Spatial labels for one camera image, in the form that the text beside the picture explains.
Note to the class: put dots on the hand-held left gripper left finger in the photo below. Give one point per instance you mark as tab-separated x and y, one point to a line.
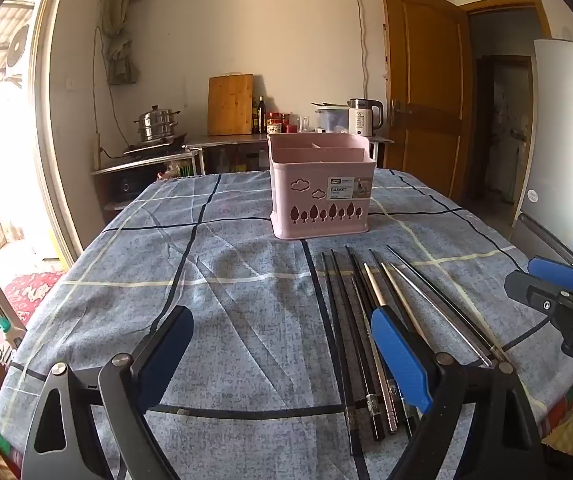
166	355

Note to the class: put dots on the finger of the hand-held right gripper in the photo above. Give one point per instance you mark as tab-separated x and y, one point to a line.
531	290
553	272

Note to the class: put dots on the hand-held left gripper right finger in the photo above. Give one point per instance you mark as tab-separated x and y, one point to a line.
401	355

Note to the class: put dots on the black chopstick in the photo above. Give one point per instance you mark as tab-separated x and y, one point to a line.
384	275
446	300
354	335
339	350
359	272

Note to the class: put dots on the silver metal chopstick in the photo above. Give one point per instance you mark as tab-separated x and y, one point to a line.
389	405
441	315

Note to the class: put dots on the wooden chopstick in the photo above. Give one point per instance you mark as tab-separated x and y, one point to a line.
401	300
374	285

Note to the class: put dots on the pink plastic basket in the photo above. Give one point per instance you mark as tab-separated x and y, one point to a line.
316	200

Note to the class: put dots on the blue plaid tablecloth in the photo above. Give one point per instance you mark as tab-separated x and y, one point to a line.
216	285

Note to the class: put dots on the silver refrigerator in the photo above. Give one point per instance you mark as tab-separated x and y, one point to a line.
561	160

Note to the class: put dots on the red patterned mat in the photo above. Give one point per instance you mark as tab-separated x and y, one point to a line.
31	290

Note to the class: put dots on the dark appliance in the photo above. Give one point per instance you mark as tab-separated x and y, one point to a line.
122	187

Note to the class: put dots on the plastic bag of vegetables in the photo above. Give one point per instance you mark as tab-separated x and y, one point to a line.
171	170

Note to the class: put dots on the metal stove stand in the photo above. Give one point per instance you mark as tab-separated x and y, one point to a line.
141	162

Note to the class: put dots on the white plastic jug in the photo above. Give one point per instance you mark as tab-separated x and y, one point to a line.
222	162

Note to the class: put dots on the gas stove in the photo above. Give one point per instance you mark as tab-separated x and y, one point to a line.
154	147

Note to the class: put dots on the wooden door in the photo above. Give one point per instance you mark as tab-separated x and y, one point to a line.
426	100

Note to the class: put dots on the white power strip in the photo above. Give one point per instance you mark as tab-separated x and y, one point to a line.
97	151

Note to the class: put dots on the steel steamer pot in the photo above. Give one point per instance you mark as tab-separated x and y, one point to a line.
156	122

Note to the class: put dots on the white electric kettle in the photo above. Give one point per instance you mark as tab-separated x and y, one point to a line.
364	116

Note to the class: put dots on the water filter pitcher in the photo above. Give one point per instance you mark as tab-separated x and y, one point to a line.
331	117

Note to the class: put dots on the clear glass cup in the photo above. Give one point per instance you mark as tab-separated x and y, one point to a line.
306	125

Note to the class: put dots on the oil bottle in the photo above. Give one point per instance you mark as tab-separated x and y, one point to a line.
255	119

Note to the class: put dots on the wooden cutting board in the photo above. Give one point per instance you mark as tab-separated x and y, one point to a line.
230	105

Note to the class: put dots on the dark glass bottle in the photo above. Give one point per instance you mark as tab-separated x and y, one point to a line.
262	115

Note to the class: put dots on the hanging grey cloth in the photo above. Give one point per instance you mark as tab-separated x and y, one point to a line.
121	60

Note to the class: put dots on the outdoor air conditioner unit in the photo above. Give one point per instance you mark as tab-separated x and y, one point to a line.
16	46

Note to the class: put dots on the white window frame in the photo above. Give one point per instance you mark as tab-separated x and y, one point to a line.
46	110

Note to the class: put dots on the wooden door frame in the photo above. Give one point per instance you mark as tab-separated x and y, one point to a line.
506	2

